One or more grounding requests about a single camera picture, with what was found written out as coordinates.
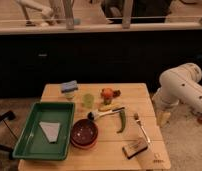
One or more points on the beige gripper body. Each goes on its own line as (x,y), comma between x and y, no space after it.
(162,117)

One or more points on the silver fork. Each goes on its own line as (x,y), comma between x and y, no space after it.
(136,117)

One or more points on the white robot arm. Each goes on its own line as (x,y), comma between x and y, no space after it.
(178,84)

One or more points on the wooden block eraser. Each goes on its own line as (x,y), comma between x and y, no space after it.
(132,149)

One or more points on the black stand legs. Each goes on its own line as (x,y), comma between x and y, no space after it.
(5,134)

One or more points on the orange red apple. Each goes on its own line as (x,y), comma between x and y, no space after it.
(107,93)

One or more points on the yellow banana piece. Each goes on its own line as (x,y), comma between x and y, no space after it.
(108,107)

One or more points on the white handled brush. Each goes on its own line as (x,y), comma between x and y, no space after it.
(94,115)

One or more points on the green plastic tray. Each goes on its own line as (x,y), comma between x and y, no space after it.
(33,144)

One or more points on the green chili pepper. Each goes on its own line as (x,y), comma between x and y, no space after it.
(122,116)

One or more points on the grey folded cloth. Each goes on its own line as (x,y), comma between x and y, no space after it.
(51,131)

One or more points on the green plastic cup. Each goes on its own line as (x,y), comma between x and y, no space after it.
(88,101)

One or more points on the blue sponge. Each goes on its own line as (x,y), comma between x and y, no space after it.
(69,86)

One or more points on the small pale cup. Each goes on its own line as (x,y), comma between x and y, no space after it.
(69,95)

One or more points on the dark red bowl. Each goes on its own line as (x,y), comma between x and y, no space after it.
(84,134)

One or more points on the dark brown small object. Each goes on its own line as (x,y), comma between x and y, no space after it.
(116,93)

